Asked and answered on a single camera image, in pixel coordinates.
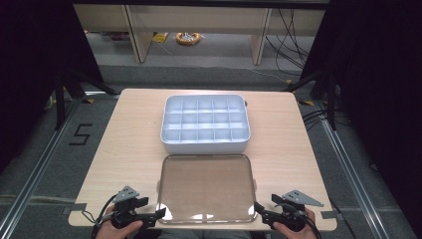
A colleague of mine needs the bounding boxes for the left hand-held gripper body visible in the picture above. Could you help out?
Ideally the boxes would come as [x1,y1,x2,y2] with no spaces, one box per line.
[110,185,157,230]

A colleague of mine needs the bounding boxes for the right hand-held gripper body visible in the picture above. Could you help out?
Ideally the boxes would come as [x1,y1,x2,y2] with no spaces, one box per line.
[275,189,324,233]

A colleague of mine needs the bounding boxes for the clear plastic box lid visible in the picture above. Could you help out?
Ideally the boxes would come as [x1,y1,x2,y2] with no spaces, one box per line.
[155,153,259,225]

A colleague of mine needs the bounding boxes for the person's right hand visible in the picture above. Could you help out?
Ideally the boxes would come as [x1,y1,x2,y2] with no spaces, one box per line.
[273,208,318,239]

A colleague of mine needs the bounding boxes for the person's left hand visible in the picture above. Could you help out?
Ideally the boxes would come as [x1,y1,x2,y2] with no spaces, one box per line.
[96,204,144,239]

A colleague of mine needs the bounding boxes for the grey tape patch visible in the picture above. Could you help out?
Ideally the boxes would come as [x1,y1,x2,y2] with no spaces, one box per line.
[319,210,340,220]
[62,202,88,216]

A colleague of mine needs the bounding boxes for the person's grey trousers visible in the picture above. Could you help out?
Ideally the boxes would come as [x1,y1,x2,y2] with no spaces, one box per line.
[158,228,254,239]

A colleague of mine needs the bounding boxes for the white compartment storage box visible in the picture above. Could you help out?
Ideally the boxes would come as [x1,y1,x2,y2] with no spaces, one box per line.
[160,94,252,155]

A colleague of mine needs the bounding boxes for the black metal stand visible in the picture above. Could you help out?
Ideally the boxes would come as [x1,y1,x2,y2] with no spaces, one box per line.
[284,69,338,131]
[54,66,117,131]

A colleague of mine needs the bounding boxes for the black curtain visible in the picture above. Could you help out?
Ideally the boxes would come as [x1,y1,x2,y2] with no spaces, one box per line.
[300,0,422,239]
[0,0,105,173]

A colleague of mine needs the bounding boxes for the yellow packet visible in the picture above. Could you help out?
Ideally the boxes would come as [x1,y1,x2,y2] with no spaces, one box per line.
[151,32,170,45]

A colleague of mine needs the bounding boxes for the beige wooden shelf unit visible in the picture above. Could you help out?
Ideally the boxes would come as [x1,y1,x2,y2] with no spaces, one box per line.
[73,4,326,67]

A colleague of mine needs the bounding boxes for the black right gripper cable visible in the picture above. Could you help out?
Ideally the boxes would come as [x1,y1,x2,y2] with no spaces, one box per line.
[304,212,323,239]

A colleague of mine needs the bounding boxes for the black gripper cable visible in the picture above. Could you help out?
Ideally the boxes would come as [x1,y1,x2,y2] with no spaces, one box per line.
[81,194,117,239]
[304,212,323,239]

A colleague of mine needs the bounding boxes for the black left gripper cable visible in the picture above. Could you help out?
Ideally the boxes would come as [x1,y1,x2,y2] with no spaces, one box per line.
[81,194,117,239]

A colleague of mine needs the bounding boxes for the thin black floor cable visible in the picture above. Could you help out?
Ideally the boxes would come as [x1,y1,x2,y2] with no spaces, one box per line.
[328,198,358,239]

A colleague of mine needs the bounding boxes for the metal floor rail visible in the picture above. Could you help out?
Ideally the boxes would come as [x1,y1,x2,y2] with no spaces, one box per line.
[0,90,117,239]
[313,99,389,239]

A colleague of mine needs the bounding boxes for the black floor cables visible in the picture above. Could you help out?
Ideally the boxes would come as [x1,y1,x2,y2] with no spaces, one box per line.
[301,109,332,131]

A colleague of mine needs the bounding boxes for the bundle of black cables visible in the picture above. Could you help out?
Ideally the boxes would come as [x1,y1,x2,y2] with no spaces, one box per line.
[264,8,315,78]

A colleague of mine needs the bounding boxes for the orange ring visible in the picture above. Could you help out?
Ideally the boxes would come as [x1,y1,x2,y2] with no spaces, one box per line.
[174,31,202,47]

